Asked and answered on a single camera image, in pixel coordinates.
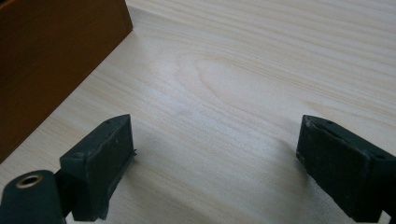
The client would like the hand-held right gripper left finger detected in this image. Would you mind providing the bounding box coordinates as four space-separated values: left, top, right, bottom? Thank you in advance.
55 113 137 222

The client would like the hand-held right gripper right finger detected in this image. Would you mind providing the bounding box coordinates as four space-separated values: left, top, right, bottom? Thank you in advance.
295 114 396 224

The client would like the wooden box with clear lid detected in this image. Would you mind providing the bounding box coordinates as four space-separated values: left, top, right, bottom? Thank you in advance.
0 0 134 164

